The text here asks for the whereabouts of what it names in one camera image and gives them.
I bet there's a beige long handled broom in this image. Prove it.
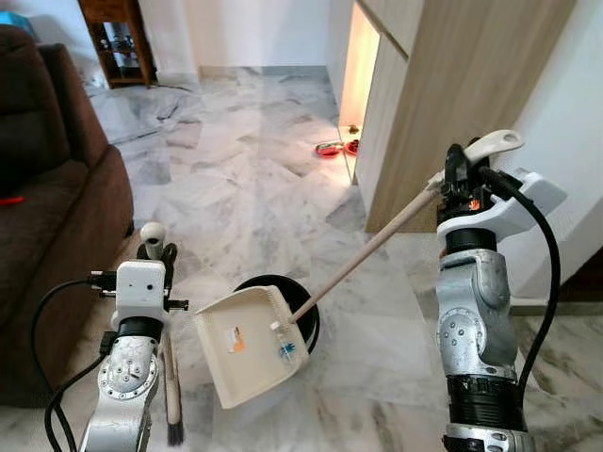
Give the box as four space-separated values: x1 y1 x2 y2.
139 222 187 447

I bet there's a beige long handled dustpan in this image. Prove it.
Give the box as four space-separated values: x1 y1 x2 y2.
192 129 525 412

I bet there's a small clear plastic bottle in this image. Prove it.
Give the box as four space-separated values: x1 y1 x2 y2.
268 319 305 366

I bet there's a light wood panel partition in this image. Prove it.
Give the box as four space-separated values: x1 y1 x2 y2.
338 0 579 234

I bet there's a dark brown fabric sofa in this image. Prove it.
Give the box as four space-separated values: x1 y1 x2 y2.
0 25 136 409

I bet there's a black bucket blue rim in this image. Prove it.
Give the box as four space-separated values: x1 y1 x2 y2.
232 273 322 355

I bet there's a red pet bowl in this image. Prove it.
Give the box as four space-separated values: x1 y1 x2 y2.
315 138 360 159

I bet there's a dark wooden staircase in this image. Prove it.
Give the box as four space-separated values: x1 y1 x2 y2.
556 248 603 303

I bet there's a dark wooden glass cabinet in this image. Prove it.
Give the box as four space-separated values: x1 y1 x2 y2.
77 0 157 89

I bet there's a blue cushion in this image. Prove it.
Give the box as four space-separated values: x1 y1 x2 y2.
0 9 40 41

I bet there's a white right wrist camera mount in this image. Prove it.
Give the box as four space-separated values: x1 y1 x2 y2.
435 171 570 249

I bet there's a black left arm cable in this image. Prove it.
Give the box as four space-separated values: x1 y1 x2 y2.
30 270 120 452

